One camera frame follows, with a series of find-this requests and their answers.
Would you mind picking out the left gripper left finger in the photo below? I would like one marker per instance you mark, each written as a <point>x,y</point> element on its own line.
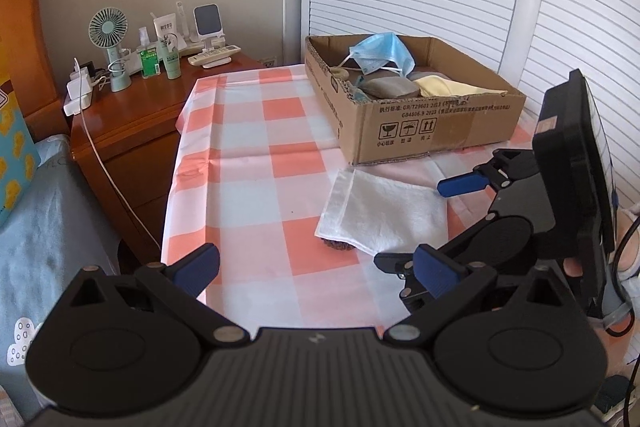
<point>175,289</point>

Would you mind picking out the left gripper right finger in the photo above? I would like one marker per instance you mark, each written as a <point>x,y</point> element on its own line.
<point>441,292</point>

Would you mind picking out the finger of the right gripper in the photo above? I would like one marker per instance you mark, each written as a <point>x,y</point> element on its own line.
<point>480,241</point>
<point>480,179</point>

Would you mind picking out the yellow cleaning cloth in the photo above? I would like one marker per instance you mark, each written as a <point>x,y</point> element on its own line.
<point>437,85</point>

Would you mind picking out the grey fabric pouch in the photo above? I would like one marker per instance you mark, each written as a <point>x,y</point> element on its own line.
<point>390,88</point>

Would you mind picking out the blue embroidered sachet with tassel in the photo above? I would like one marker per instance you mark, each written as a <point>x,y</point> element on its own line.
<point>357,95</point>

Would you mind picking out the person right hand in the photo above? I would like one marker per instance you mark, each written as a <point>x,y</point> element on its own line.
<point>629,261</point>

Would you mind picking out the white folded towel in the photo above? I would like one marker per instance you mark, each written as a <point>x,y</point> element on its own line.
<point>378,215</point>

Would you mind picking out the grey sachet in box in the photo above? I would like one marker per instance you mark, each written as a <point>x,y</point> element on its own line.
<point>418,74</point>

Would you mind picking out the blue bed sheet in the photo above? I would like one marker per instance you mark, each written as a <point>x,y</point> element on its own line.
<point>56,229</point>

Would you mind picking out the brown cardboard box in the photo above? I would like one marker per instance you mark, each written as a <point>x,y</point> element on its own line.
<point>386,130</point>

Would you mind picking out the checkered pink white tablecloth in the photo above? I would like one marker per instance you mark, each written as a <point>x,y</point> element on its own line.
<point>255,166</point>

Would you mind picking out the wooden nightstand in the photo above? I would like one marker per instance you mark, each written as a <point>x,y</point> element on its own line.
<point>126,144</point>

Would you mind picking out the blue surgical face mask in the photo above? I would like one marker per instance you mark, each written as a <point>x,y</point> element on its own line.
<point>381,52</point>

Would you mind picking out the white power strip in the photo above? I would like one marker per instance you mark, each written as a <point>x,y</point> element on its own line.
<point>79,90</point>

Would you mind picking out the green small box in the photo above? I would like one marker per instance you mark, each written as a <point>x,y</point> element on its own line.
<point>150,63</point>

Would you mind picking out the green tube bottle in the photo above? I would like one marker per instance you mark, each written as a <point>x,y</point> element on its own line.
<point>171,56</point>

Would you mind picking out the white remote control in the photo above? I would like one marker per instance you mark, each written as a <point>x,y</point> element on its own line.
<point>213,55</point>

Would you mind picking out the white phone stand screen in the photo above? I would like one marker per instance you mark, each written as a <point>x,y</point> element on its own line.
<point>208,26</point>

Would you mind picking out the mint green desk fan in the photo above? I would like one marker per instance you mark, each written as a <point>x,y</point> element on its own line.
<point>106,30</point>

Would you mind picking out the wooden headboard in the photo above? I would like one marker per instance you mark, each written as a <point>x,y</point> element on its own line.
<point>30,70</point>

